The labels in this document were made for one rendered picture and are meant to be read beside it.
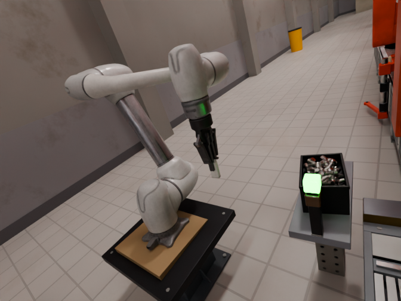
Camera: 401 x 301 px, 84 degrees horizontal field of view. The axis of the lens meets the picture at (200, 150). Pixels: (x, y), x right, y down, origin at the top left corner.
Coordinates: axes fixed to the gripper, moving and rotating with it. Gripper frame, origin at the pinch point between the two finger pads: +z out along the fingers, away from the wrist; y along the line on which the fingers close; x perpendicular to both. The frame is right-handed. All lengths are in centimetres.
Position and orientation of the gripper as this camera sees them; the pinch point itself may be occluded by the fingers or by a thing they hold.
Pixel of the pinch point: (214, 169)
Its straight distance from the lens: 80.0
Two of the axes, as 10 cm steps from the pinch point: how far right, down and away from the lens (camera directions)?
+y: -4.5, 4.6, -7.7
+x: 8.5, -0.3, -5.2
